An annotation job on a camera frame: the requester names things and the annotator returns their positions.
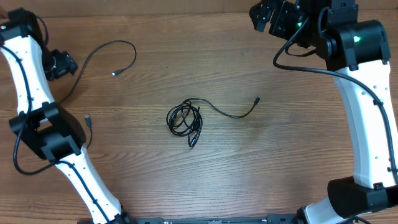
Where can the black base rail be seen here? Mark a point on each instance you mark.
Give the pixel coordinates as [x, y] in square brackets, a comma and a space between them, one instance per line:
[217, 220]

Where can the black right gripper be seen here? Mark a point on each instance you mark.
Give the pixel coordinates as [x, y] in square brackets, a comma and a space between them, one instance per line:
[282, 17]

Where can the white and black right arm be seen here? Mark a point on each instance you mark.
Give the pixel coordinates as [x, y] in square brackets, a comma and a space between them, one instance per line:
[357, 56]

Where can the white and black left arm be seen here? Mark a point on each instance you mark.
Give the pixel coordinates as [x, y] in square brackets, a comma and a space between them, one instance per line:
[47, 135]

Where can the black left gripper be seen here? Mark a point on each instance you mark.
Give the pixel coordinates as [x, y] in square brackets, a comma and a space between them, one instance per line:
[66, 63]

